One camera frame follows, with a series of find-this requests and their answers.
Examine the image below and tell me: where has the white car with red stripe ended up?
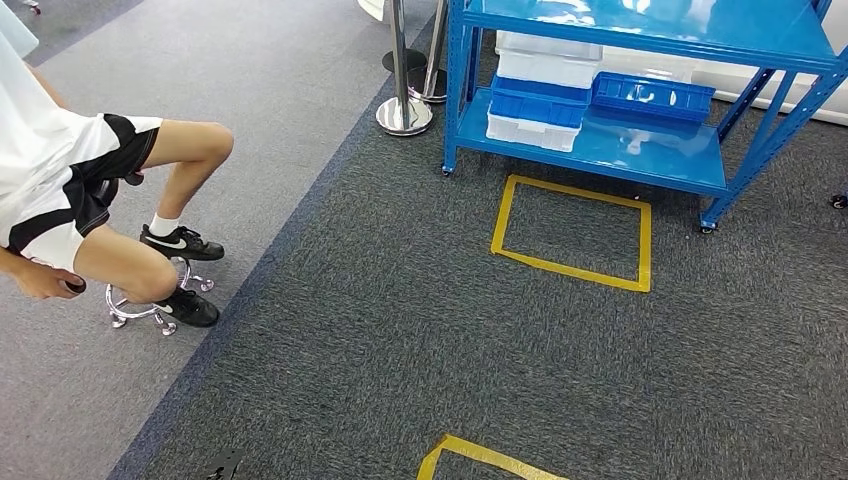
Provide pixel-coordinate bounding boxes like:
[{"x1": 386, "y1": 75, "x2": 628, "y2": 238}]
[{"x1": 357, "y1": 0, "x2": 848, "y2": 128}]

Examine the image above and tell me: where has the person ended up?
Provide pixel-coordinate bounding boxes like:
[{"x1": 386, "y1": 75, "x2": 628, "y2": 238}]
[{"x1": 0, "y1": 0, "x2": 235, "y2": 330}]

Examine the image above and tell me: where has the chrome swivel stool base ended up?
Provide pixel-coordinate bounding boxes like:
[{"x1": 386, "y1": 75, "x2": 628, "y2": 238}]
[{"x1": 103, "y1": 256, "x2": 216, "y2": 338}]

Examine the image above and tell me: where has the blue divided plastic bin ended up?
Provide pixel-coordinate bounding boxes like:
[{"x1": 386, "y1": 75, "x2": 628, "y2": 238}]
[{"x1": 590, "y1": 70, "x2": 717, "y2": 126}]

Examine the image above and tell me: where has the chrome stanchion post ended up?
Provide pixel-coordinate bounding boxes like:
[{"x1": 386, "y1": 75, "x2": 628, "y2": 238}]
[
  {"x1": 374, "y1": 0, "x2": 435, "y2": 139},
  {"x1": 405, "y1": 0, "x2": 451, "y2": 106}
]

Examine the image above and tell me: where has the white plastic crate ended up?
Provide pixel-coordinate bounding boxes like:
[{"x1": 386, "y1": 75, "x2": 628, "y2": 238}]
[
  {"x1": 494, "y1": 30, "x2": 605, "y2": 91},
  {"x1": 484, "y1": 109, "x2": 584, "y2": 154}
]

